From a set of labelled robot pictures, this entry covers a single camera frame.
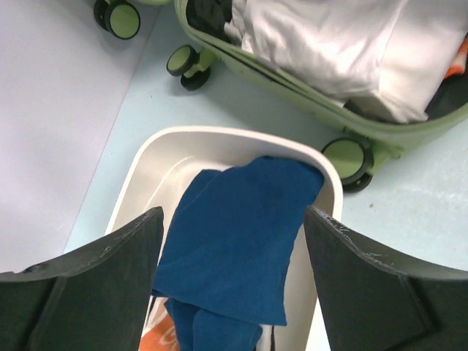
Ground navy blue garment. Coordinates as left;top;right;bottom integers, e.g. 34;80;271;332
152;156;324;350

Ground white rectangular plastic basin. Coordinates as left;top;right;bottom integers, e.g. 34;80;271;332
106;127;344;350

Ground black white striped garment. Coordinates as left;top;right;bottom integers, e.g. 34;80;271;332
256;325;279;351

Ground orange bunny pattern towel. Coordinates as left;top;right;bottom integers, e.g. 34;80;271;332
139;297;180;351

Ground plain white garment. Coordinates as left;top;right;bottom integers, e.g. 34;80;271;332
224;1;467;124

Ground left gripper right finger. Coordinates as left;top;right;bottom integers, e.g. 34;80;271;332
303;207;467;350

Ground white orange patterned cloth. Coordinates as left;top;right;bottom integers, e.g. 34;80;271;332
445;37;468;79

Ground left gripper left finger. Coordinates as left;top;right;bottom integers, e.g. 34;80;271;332
1;207;164;351

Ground green hard-shell suitcase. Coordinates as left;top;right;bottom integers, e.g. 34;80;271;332
93;0;468;193

